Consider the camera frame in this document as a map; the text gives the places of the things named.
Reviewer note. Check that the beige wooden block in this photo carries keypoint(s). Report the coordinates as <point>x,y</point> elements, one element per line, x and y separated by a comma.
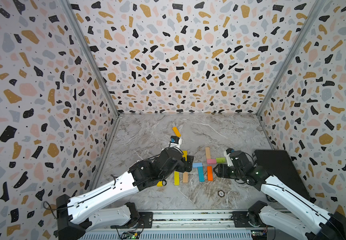
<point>208,153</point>

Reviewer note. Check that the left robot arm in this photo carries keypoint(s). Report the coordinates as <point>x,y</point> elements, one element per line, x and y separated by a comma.
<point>77,215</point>

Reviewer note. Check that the teal long block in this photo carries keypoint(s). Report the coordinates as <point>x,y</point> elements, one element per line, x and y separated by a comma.
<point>201,174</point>

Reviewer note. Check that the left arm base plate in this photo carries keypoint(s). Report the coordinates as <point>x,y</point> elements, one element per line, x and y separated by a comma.
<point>142,220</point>

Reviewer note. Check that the tan wooden block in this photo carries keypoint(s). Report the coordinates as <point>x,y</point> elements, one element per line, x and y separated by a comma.
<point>185,177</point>

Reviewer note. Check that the pink block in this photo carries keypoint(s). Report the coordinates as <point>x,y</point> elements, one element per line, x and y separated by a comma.
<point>211,161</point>

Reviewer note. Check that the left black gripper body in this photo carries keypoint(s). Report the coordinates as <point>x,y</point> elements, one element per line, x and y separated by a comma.
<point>180,167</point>

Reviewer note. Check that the aluminium rail frame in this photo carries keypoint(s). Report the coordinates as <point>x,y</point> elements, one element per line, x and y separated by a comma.
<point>189,225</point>

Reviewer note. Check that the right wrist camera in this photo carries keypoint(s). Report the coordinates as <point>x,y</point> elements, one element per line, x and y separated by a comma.
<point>227,153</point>

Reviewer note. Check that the green block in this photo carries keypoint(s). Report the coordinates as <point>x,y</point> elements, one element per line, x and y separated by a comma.
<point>221,160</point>

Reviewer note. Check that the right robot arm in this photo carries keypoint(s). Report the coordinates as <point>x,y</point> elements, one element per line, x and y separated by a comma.
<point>308,222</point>

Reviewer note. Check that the amber orange block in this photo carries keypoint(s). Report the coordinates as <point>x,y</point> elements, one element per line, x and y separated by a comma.
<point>176,131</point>

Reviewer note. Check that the poker chip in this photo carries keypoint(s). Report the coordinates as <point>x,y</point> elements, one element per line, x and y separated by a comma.
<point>221,193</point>

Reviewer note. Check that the lime yellow block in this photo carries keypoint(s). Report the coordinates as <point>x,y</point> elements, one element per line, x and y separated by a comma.
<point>176,178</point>

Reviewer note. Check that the black case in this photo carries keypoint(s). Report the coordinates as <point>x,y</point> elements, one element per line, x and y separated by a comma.
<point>279,163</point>

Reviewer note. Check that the light blue block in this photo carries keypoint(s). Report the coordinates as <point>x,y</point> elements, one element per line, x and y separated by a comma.
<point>197,165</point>

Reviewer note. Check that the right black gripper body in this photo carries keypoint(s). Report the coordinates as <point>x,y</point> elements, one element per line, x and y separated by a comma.
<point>229,172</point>

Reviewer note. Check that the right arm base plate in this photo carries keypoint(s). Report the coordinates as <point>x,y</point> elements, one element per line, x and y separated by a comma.
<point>241,219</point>

